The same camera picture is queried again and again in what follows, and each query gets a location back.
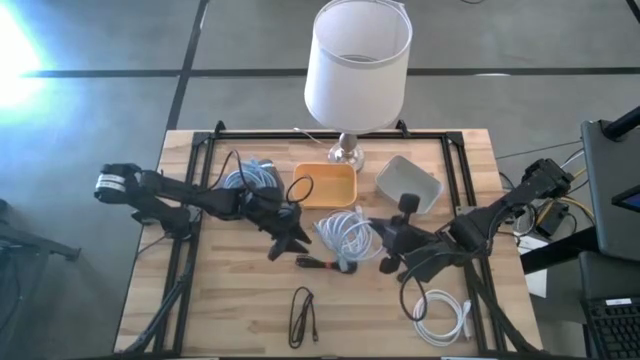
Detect black box yellow wires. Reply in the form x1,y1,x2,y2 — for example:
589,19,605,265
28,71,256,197
534,199,571,239

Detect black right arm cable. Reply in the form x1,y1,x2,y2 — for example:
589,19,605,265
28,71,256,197
398,249,431,323

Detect black keyboard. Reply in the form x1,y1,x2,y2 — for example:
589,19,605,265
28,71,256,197
582,294,640,360

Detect grey laptop case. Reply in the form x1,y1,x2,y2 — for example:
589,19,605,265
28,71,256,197
580,118,640,264

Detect grey coiled cable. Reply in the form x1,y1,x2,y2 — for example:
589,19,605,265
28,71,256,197
219,158,287,206

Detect thin black cable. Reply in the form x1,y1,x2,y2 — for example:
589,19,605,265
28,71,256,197
288,286,320,350

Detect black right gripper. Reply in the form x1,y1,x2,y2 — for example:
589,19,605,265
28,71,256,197
368,218,444,281

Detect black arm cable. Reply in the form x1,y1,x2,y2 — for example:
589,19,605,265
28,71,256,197
398,249,431,323
212,148,315,205

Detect white cable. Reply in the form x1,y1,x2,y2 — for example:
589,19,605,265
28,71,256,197
412,288,474,348

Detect black cable bundle red tie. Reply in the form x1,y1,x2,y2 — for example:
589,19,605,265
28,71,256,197
294,254,359,275

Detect light blue cable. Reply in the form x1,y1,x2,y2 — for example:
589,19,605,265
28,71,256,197
223,159,281,194
313,204,385,264

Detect silver table lamp white shade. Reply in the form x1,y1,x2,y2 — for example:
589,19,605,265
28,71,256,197
303,0,414,173

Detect black aluminium table frame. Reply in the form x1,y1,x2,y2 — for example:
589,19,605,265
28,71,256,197
114,119,539,357

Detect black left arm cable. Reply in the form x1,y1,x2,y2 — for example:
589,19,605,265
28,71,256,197
212,148,315,205

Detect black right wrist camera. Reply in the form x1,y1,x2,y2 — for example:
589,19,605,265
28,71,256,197
398,192,422,226

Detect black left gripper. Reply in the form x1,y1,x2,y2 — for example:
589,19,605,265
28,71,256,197
239,184,314,263

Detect grey plastic bin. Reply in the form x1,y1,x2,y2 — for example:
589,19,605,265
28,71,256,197
374,154,444,215

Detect yellow plastic bin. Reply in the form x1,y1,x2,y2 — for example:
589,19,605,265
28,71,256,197
292,162,359,210

